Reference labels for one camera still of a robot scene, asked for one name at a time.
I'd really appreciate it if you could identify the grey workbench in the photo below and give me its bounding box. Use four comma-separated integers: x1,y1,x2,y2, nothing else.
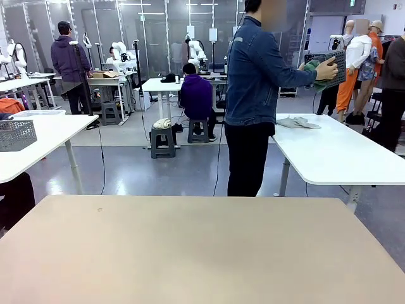
53,74,131,124

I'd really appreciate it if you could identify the seated person in purple hoodie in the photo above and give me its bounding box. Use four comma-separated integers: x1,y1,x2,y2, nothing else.
179,62,218,142

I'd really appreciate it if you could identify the open cardboard box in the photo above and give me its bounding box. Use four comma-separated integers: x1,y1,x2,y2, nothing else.
90,70,120,80

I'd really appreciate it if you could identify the person's right hand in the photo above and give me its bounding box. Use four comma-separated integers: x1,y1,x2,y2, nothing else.
316,56,339,80

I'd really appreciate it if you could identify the long white back table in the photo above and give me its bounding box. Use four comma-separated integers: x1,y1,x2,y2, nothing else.
0,73,58,110

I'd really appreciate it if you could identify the black camera pole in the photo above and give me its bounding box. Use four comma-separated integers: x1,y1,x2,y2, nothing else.
132,39,144,111

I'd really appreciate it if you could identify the orange cloth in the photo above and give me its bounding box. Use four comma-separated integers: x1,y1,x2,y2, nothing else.
0,98,26,115

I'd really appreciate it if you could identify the bare mannequin with grey vest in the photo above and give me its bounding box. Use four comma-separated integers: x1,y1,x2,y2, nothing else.
340,20,356,45

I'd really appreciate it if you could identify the standing person with cap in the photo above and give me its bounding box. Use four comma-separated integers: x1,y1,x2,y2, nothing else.
50,20,93,115

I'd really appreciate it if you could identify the light grey perforated basket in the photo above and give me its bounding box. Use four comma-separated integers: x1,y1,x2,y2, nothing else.
0,119,38,153

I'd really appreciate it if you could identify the grey plastic step stool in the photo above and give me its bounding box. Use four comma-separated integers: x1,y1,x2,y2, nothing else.
187,118,210,144
101,101,123,127
150,126,177,160

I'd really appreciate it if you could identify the black floor cable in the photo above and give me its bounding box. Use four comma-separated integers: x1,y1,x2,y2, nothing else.
94,123,106,196

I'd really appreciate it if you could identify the dark grey perforated basket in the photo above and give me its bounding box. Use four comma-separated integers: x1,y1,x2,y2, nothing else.
304,49,347,93

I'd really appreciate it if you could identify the wooden shoe rack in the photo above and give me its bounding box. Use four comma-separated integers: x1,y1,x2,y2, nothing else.
278,85,299,98

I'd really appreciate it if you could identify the seated person in white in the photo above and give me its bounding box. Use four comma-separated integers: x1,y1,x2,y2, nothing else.
106,46,120,65

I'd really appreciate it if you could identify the person in brown sweater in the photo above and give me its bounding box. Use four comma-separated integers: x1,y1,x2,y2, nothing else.
378,27,405,153

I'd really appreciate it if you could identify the mannequin with beige hat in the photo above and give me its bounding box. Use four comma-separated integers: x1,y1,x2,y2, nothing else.
345,20,385,125

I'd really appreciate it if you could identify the clear plastic bin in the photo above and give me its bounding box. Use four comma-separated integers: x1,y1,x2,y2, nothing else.
12,109,66,120

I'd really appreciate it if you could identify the person in denim jacket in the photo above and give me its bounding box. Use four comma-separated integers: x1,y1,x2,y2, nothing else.
223,0,319,198

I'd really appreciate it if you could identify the light blue-grey towel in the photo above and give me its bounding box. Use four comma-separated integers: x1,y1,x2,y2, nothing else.
275,116,322,130

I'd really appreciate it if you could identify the mannequin with white shirt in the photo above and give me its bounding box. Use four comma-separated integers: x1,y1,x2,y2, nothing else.
335,18,373,115

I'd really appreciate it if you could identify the black camera tripod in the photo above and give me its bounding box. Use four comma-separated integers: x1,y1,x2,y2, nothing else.
68,40,94,117

